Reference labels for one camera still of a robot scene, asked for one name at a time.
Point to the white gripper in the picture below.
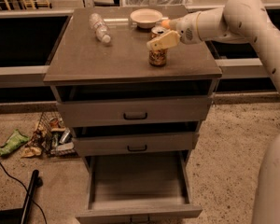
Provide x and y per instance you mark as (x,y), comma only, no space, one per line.
(186,28)

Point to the orange patterned drink can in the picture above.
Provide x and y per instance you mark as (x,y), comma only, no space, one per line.
(157,57)

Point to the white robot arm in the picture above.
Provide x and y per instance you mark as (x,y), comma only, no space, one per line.
(239,21)

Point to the top grey drawer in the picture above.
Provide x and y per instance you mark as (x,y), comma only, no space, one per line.
(135,103)

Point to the grey drawer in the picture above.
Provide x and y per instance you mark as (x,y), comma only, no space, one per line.
(137,189)
(136,138)
(135,103)

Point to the grey drawer cabinet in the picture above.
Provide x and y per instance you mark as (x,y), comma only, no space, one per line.
(81,59)

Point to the middle grey drawer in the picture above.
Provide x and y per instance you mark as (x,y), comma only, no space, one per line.
(136,138)

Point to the bottom grey drawer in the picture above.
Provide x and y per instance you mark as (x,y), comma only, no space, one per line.
(137,189)

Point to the orange fruit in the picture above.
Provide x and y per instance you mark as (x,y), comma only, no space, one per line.
(165,24)

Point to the white bowl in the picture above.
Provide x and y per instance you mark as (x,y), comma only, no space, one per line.
(146,18)

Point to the clear plastic water bottle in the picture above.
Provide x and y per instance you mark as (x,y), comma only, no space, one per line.
(100,28)

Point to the yellow crumpled snack bag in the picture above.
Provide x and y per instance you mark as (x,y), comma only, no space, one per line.
(30,152)

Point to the green snack bag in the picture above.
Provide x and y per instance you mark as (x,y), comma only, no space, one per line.
(15,141)

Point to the wire basket with snacks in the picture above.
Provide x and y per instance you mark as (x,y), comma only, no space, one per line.
(53,138)

